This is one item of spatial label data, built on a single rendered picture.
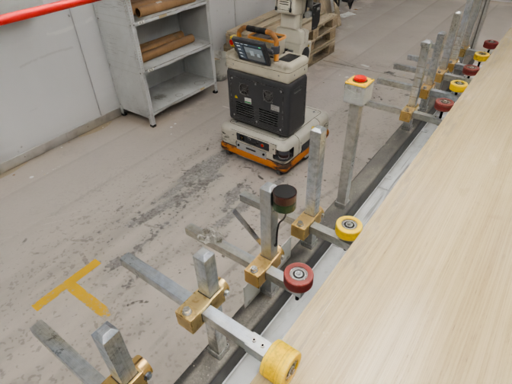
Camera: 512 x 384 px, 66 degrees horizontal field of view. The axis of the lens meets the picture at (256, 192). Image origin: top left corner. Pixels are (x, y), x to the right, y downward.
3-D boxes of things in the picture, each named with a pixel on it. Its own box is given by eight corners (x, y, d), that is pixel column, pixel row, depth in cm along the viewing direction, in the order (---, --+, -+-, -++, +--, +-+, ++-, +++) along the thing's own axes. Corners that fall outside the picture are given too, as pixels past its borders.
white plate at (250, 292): (243, 308, 120) (241, 287, 114) (289, 255, 136) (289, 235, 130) (244, 308, 120) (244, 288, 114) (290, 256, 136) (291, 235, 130)
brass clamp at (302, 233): (289, 234, 130) (289, 223, 127) (309, 212, 139) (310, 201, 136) (305, 241, 127) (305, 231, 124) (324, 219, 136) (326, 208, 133)
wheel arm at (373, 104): (356, 105, 207) (357, 97, 204) (359, 103, 209) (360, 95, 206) (441, 127, 186) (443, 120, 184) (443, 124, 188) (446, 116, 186)
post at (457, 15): (431, 97, 235) (454, 11, 205) (433, 94, 237) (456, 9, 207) (436, 98, 233) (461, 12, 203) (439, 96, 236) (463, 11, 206)
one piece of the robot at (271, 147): (275, 155, 279) (275, 145, 274) (230, 139, 299) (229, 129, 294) (276, 154, 281) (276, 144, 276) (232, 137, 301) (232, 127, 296)
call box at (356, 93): (342, 104, 129) (344, 81, 124) (351, 96, 133) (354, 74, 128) (362, 109, 126) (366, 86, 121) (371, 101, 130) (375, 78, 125)
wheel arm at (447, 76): (392, 70, 237) (393, 63, 234) (394, 68, 239) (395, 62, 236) (468, 86, 216) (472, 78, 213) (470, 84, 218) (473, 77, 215)
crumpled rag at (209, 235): (192, 238, 122) (191, 232, 120) (207, 225, 126) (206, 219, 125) (214, 249, 118) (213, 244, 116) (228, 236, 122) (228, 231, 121)
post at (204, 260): (212, 366, 114) (191, 253, 84) (220, 356, 117) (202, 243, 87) (222, 372, 113) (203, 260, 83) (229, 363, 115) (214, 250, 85)
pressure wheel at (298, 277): (277, 302, 110) (277, 275, 103) (292, 283, 115) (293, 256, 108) (302, 315, 107) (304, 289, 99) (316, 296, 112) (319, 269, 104)
